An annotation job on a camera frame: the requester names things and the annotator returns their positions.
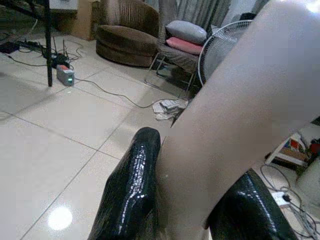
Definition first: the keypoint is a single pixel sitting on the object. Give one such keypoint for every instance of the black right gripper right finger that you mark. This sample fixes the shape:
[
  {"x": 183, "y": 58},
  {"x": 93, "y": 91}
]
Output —
[{"x": 247, "y": 212}]

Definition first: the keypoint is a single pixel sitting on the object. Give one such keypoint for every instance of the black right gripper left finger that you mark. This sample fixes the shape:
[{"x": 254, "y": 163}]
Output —
[{"x": 130, "y": 190}]

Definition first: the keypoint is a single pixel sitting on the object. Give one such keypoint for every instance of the white power strip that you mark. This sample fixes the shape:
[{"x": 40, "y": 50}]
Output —
[{"x": 280, "y": 198}]

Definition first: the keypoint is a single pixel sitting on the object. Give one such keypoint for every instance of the white low shelf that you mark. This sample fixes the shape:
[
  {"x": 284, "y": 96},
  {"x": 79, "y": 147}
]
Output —
[{"x": 291, "y": 150}]

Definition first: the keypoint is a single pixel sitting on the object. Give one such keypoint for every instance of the crumpled white paper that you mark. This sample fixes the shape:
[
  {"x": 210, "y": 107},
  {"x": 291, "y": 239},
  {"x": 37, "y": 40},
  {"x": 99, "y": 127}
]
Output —
[{"x": 168, "y": 108}]

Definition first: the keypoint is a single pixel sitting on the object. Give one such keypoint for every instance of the grey power box green light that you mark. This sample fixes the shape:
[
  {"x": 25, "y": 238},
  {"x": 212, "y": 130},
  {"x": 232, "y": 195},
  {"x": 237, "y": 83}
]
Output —
[{"x": 65, "y": 75}]

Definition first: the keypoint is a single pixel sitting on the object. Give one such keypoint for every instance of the grey folding chair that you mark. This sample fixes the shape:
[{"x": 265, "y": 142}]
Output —
[{"x": 175, "y": 57}]

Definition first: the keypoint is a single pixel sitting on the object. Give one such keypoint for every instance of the black router with antennas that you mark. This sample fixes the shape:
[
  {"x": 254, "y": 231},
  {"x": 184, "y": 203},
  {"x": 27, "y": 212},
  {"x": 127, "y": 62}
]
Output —
[{"x": 60, "y": 55}]

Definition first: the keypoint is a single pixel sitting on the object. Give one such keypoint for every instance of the brown round armchair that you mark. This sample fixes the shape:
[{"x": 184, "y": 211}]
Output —
[{"x": 127, "y": 37}]

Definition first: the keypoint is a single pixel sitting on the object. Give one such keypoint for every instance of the pink cushion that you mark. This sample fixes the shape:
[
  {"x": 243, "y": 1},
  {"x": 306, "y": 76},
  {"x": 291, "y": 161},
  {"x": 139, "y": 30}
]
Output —
[{"x": 183, "y": 44}]

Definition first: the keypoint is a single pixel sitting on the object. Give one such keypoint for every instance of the white standing fan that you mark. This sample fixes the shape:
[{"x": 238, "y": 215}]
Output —
[{"x": 217, "y": 50}]

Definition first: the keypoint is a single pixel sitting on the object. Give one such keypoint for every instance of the grey pillow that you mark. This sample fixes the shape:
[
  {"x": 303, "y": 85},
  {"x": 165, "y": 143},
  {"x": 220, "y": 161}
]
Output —
[{"x": 186, "y": 31}]

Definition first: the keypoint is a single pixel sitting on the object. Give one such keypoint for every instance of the black table leg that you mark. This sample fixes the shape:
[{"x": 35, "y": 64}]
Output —
[{"x": 48, "y": 42}]

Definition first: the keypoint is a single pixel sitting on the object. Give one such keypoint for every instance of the cardboard box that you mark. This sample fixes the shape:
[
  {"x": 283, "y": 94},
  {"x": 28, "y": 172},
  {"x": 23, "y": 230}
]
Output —
[{"x": 82, "y": 18}]

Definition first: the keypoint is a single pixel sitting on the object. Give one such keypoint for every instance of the black flat device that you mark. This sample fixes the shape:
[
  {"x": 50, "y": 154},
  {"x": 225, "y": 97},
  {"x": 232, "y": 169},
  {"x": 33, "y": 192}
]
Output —
[{"x": 9, "y": 47}]

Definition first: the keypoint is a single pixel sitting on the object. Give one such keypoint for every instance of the grey curtain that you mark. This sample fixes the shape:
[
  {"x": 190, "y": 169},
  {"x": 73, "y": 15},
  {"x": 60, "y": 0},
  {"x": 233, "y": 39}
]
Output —
[{"x": 197, "y": 11}]

